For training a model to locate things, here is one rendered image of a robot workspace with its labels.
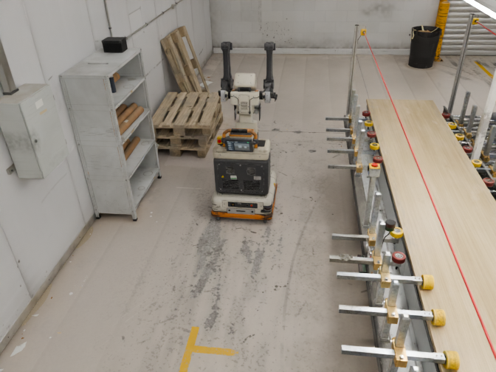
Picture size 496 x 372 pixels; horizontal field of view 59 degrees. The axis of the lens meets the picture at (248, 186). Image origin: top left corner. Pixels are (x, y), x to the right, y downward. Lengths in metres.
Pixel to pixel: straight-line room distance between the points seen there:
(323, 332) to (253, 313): 0.56
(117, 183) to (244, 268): 1.53
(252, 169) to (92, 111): 1.56
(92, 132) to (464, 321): 3.35
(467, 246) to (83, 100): 3.27
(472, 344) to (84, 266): 3.20
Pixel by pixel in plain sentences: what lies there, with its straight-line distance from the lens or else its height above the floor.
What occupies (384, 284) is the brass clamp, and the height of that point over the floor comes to 0.95.
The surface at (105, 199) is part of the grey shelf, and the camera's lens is 4.69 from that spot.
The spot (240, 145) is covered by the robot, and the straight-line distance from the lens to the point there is 4.06.
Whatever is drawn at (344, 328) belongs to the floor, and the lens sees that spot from 3.57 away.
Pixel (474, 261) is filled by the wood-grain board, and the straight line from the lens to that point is 2.97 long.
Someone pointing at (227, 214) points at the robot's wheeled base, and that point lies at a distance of 4.45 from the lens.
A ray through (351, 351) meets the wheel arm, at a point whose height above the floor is 0.96.
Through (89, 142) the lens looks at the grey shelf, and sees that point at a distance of 4.40.
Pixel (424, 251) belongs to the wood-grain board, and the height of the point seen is 0.90.
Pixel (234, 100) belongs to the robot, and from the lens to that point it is 4.32.
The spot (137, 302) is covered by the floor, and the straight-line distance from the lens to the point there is 3.84.
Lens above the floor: 2.71
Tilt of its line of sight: 32 degrees down
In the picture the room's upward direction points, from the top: 2 degrees counter-clockwise
